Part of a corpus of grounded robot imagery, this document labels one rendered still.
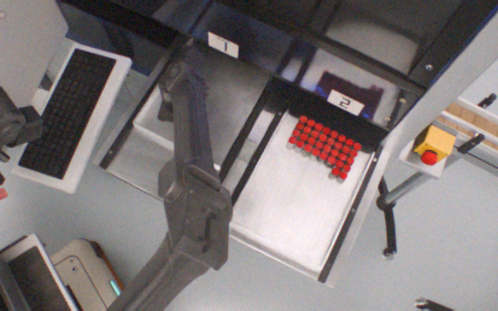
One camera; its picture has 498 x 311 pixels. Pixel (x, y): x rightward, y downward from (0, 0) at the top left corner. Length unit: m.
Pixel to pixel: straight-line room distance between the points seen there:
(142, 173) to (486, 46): 0.84
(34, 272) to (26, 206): 1.21
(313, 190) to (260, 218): 0.16
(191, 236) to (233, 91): 0.75
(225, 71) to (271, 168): 0.31
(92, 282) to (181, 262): 1.22
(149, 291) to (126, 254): 1.45
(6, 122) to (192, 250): 0.37
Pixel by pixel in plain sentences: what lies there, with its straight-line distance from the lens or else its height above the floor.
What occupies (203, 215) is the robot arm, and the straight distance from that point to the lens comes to 0.60.
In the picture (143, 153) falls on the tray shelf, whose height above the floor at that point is 0.88.
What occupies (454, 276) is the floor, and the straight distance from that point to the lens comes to 2.27.
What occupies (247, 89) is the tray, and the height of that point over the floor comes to 0.88.
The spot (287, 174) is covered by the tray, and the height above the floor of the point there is 0.88.
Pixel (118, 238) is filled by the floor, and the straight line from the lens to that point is 2.08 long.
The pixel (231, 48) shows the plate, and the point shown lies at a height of 1.02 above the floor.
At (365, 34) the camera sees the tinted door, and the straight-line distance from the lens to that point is 0.93.
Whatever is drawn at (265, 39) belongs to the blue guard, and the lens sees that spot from 1.06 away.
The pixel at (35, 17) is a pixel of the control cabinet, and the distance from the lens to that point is 1.36.
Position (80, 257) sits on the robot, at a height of 0.28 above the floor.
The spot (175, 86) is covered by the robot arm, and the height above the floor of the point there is 1.21.
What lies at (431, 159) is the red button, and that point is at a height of 1.01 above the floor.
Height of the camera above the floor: 2.00
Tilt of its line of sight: 70 degrees down
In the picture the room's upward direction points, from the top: 9 degrees clockwise
